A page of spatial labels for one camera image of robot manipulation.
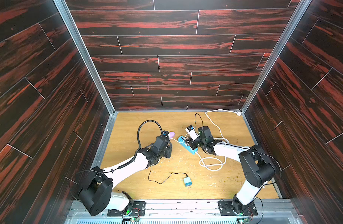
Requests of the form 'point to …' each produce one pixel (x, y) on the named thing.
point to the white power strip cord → (221, 135)
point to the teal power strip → (181, 140)
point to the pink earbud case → (171, 134)
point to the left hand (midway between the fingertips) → (170, 147)
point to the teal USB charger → (187, 182)
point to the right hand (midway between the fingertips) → (190, 137)
